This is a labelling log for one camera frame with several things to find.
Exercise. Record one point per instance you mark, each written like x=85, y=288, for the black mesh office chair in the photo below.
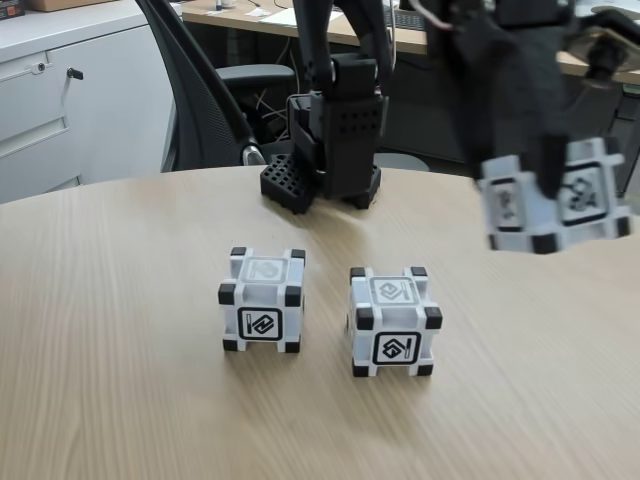
x=200, y=100

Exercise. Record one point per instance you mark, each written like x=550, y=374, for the brown cardboard box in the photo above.
x=60, y=5

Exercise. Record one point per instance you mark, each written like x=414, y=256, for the white cube diamond symbol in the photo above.
x=395, y=320

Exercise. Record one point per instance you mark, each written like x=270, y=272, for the black keyboard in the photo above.
x=412, y=21

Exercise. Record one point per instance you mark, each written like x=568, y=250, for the white paper sheet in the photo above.
x=255, y=12
x=282, y=17

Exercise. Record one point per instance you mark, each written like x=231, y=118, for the grey metal desk leg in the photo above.
x=627, y=125

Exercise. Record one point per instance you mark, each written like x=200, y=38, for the white cube crossed symbol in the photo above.
x=525, y=225

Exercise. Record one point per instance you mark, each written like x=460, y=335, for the white drawer cabinet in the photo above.
x=100, y=125

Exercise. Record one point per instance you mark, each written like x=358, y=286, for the black cabinet key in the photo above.
x=75, y=74

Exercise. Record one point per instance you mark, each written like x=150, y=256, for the white cube lightning symbol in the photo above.
x=260, y=320

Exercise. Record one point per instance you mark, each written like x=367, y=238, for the grey round plastic base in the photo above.
x=405, y=162

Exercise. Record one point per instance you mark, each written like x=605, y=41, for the black printed box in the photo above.
x=10, y=9

